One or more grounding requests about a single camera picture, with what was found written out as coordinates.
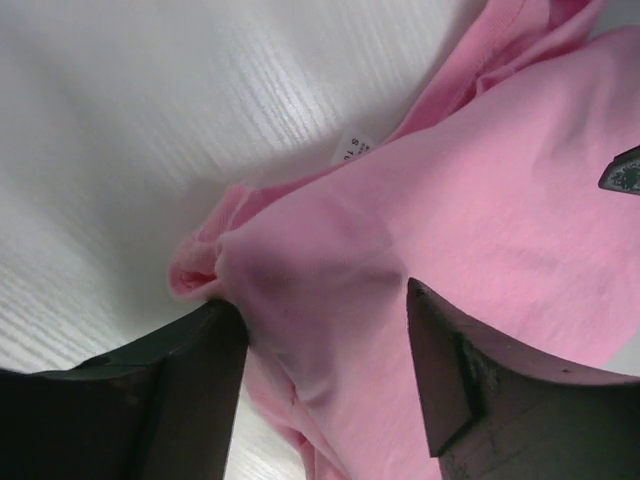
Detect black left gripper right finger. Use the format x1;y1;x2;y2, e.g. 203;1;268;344
407;279;639;479

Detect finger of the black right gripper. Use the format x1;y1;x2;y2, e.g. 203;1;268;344
598;146;640;193

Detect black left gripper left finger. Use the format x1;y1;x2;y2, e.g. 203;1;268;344
1;301;248;479

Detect pink t-shirt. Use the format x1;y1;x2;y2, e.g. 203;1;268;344
169;1;639;479

